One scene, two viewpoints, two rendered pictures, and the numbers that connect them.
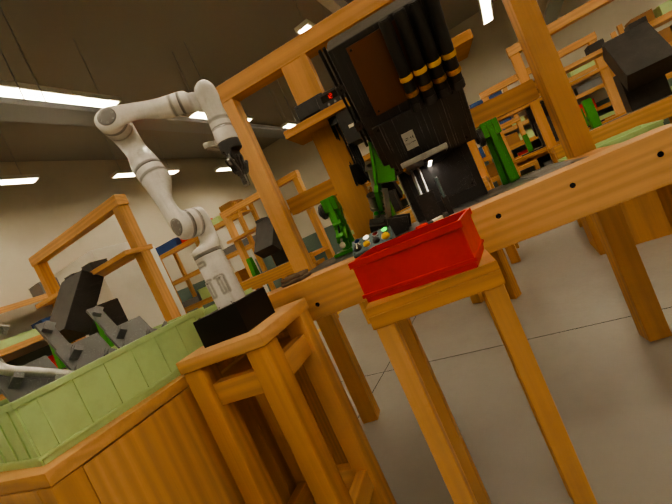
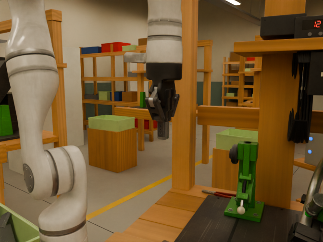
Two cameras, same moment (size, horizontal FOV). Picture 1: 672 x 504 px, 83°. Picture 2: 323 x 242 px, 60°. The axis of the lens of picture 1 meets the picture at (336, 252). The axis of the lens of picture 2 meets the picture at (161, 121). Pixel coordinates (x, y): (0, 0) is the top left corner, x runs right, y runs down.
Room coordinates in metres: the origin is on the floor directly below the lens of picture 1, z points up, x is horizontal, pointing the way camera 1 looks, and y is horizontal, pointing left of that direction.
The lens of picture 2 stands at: (0.73, 0.09, 1.41)
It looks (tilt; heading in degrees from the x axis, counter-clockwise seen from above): 9 degrees down; 9
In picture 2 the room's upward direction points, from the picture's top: straight up
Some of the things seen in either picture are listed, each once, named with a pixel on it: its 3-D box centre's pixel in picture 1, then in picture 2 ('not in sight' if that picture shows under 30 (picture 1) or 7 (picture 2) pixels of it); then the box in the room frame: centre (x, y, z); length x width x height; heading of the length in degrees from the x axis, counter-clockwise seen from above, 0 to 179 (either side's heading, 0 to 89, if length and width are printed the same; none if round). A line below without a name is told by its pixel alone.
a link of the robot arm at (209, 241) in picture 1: (198, 233); (60, 189); (1.23, 0.38, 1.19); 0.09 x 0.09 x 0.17; 52
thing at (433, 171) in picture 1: (435, 171); not in sight; (1.67, -0.54, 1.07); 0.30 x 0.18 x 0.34; 74
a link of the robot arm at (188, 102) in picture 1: (198, 98); not in sight; (1.32, 0.21, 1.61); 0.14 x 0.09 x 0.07; 95
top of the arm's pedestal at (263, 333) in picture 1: (247, 333); not in sight; (1.22, 0.37, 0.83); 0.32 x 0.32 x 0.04; 69
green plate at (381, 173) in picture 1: (382, 166); not in sight; (1.53, -0.31, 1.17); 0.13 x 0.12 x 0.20; 74
